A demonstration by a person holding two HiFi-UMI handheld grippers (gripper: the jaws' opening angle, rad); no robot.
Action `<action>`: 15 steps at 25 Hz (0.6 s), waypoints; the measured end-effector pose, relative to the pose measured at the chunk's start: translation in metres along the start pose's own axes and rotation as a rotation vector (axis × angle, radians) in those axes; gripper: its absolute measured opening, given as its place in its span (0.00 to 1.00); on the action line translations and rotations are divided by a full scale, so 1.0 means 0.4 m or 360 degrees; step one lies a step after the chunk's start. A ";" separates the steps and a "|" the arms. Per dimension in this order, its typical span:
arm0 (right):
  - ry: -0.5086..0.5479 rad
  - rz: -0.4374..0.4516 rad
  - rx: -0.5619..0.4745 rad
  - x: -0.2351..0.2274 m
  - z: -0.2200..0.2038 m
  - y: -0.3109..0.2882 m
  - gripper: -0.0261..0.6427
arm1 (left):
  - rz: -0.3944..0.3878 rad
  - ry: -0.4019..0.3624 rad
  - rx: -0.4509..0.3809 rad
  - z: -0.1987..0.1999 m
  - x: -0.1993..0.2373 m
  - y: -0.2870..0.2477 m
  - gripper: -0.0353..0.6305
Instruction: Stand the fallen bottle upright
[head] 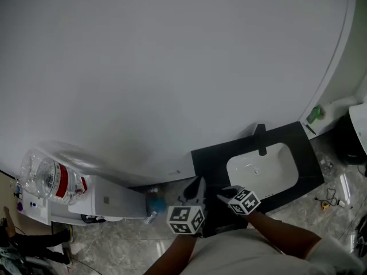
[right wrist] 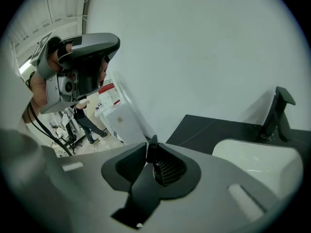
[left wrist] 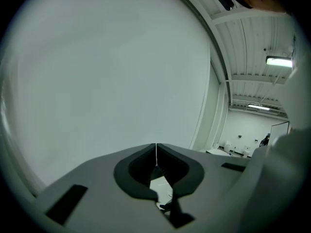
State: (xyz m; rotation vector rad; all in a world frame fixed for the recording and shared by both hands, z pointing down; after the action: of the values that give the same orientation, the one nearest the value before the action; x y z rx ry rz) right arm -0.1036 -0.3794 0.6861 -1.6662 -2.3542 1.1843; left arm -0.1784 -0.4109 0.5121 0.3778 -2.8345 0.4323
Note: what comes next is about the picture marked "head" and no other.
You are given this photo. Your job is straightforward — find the person's right forearm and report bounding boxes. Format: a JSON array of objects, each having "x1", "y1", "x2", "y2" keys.
[{"x1": 245, "y1": 210, "x2": 322, "y2": 261}]

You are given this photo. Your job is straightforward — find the black cable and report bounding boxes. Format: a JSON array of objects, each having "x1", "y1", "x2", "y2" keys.
[{"x1": 314, "y1": 187, "x2": 339, "y2": 207}]

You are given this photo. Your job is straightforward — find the black faucet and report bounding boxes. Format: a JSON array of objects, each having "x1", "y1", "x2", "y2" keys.
[{"x1": 256, "y1": 123, "x2": 268, "y2": 156}]

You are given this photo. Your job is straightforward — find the black mesh waste basket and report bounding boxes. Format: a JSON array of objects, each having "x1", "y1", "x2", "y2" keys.
[{"x1": 81, "y1": 213, "x2": 106, "y2": 223}]

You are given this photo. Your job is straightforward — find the white tube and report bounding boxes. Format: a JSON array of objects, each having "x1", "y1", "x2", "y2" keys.
[{"x1": 339, "y1": 174, "x2": 352, "y2": 203}]

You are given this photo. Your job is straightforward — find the white water dispenser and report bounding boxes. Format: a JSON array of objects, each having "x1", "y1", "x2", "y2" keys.
[{"x1": 68, "y1": 175, "x2": 147, "y2": 222}]

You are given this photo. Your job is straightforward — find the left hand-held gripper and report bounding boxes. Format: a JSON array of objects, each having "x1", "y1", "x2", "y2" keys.
[{"x1": 166, "y1": 176, "x2": 208, "y2": 236}]

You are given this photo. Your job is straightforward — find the black equipment pile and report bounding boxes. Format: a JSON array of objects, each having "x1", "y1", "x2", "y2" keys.
[{"x1": 354, "y1": 214, "x2": 367, "y2": 259}]

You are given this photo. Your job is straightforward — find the large clear water jug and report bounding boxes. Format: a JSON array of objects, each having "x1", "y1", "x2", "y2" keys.
[{"x1": 19, "y1": 148, "x2": 88, "y2": 206}]

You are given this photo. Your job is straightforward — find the blue liquid bottle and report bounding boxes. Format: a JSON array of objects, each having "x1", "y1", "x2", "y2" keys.
[{"x1": 146, "y1": 187, "x2": 167, "y2": 215}]

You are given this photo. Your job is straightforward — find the person's left forearm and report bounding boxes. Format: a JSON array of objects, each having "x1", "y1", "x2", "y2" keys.
[{"x1": 143, "y1": 233, "x2": 199, "y2": 275}]

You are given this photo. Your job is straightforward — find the white sink basin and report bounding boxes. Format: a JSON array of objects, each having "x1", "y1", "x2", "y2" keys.
[{"x1": 226, "y1": 142, "x2": 299, "y2": 203}]

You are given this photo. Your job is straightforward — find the white drawer cabinet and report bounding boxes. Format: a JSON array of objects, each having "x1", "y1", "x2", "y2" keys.
[{"x1": 16, "y1": 179, "x2": 88, "y2": 226}]

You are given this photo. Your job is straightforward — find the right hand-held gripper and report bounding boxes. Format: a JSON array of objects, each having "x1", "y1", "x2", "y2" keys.
[{"x1": 216, "y1": 184, "x2": 261, "y2": 216}]

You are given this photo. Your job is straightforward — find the person's white shirt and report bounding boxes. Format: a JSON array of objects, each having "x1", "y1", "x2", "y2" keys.
[{"x1": 177, "y1": 227, "x2": 367, "y2": 275}]

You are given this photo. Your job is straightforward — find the dark bin with white lid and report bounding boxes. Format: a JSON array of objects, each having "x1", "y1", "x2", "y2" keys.
[{"x1": 334, "y1": 101, "x2": 367, "y2": 166}]

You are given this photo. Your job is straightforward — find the green glass bottle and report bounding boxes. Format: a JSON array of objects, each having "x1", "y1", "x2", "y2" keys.
[{"x1": 307, "y1": 104, "x2": 325, "y2": 125}]

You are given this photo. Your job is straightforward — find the black top vanity cabinet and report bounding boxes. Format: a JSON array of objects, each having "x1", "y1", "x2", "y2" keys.
[{"x1": 190, "y1": 121, "x2": 325, "y2": 238}]

